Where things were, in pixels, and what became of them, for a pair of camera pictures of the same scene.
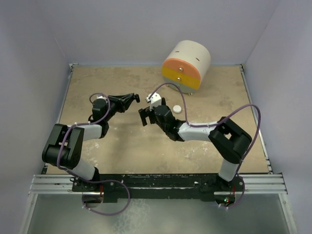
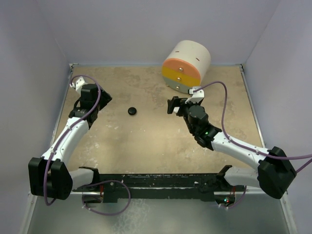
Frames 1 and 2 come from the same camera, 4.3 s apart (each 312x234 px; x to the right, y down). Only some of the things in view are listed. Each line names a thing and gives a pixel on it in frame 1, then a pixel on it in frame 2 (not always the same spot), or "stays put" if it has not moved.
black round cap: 137,98 → 132,110
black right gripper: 146,112 → 177,102
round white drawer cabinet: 186,65 stays put
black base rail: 156,187 stays put
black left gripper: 122,102 → 105,99
